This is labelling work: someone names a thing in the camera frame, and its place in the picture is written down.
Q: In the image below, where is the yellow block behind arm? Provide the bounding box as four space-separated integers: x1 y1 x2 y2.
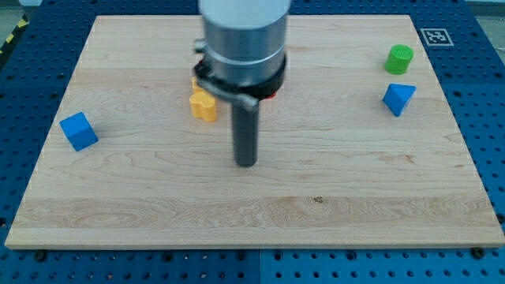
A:
192 77 204 93

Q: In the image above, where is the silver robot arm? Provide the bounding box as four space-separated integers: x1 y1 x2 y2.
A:
194 0 291 112

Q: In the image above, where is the wooden board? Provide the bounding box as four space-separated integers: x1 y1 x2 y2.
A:
6 15 504 250

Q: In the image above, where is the blue cube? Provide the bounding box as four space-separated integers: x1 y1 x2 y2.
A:
59 112 99 151

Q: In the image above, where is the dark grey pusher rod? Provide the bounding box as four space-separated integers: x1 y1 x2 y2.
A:
231 103 259 167

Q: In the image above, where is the yellow heart block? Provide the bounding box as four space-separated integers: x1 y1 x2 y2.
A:
189 91 217 122

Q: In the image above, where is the blue triangular block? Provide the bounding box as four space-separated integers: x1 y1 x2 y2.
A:
383 84 417 117

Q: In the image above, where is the green cylinder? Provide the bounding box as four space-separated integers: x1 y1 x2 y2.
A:
384 44 414 75

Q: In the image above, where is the white fiducial marker tag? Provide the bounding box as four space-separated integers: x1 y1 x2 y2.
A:
421 28 454 47

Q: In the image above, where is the black clamp ring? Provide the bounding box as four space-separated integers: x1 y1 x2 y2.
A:
192 54 287 100

